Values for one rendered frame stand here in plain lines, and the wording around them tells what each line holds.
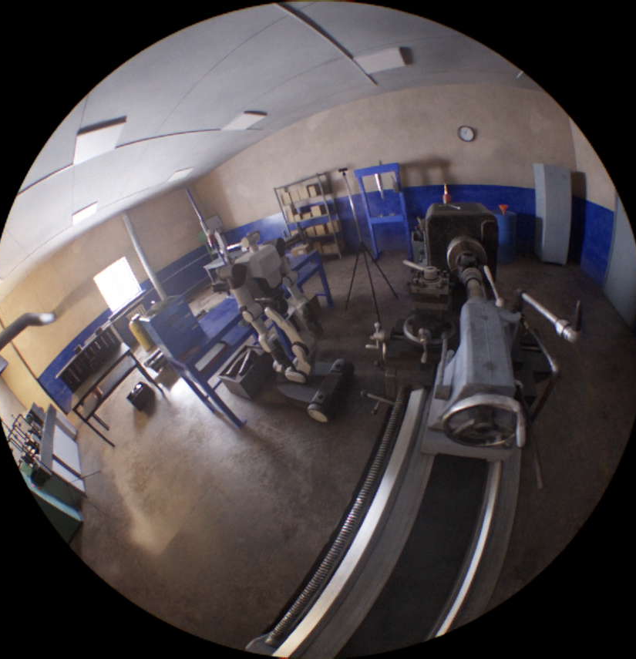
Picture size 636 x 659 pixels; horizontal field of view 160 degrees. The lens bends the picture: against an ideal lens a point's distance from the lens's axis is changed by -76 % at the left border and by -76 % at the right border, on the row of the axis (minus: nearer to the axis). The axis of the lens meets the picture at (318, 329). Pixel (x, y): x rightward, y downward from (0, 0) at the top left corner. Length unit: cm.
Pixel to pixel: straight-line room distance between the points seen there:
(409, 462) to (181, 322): 178
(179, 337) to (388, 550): 186
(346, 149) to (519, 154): 348
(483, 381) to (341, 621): 78
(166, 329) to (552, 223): 558
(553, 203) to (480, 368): 443
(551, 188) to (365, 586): 503
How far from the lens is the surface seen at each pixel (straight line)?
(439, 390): 69
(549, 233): 493
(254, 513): 187
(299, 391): 200
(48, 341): 706
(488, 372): 62
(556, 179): 491
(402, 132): 495
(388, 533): 78
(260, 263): 138
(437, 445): 76
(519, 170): 514
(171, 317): 189
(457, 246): 142
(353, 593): 80
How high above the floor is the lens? 161
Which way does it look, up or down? 33 degrees down
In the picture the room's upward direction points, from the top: 19 degrees counter-clockwise
